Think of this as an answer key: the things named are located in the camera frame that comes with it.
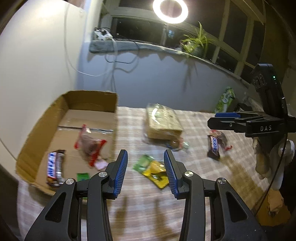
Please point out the large Snickers bar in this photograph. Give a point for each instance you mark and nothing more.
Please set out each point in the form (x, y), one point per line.
(55, 168)

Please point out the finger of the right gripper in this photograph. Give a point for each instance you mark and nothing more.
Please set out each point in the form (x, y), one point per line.
(225, 124)
(227, 115)

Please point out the potted spider plant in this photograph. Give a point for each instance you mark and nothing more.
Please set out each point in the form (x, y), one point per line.
(197, 44)

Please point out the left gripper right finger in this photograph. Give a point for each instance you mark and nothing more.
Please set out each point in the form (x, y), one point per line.
(231, 219)

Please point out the plaid table cloth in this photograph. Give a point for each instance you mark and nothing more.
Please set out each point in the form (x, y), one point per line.
(146, 209)

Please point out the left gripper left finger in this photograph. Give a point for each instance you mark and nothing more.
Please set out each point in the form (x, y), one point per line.
(61, 217)

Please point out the yellow candy packet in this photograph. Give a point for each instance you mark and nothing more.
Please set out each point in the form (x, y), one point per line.
(156, 172)

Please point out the white power strip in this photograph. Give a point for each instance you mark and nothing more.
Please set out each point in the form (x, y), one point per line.
(102, 34)

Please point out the small Snickers bar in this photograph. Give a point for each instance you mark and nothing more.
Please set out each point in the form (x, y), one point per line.
(213, 151)

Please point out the green snack bag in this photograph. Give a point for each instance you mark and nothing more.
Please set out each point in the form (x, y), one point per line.
(225, 100)

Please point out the red clear snack bag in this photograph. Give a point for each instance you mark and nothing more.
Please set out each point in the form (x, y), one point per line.
(222, 139)
(89, 147)

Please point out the cracker pack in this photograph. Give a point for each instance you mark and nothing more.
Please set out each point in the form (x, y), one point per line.
(162, 122)

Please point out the small green candy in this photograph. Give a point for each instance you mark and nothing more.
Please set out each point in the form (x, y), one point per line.
(185, 145)

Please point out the ring light on tripod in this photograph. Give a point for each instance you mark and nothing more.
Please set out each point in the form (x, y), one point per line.
(171, 13)

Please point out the brown cardboard box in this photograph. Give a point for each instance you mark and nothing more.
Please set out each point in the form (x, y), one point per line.
(59, 128)

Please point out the pink candy packet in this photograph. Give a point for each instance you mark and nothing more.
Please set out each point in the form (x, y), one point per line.
(100, 164)

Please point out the dark green candy packet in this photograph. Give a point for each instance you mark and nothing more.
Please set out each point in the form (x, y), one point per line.
(82, 176)

